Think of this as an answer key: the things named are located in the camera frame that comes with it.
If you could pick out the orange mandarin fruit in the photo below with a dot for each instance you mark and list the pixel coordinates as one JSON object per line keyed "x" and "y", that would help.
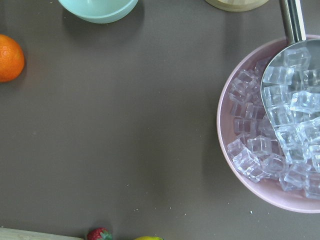
{"x": 12, "y": 59}

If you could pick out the clear ice cubes pile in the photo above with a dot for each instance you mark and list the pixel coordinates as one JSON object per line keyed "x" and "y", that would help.
{"x": 272, "y": 162}

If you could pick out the yellow lemon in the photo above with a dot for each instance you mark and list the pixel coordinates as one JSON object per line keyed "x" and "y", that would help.
{"x": 147, "y": 237}

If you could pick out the green bowl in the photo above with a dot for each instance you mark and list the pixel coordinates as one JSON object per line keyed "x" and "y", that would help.
{"x": 99, "y": 11}

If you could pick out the red strawberry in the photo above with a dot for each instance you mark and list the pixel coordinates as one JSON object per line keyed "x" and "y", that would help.
{"x": 100, "y": 233}

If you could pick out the pink bowl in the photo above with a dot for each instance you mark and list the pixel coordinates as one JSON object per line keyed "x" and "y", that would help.
{"x": 267, "y": 190}

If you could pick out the metal ice scoop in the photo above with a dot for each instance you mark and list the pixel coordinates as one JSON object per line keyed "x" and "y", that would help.
{"x": 290, "y": 89}

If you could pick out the wooden cutting board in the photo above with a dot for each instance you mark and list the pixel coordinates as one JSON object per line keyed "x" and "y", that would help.
{"x": 15, "y": 234}

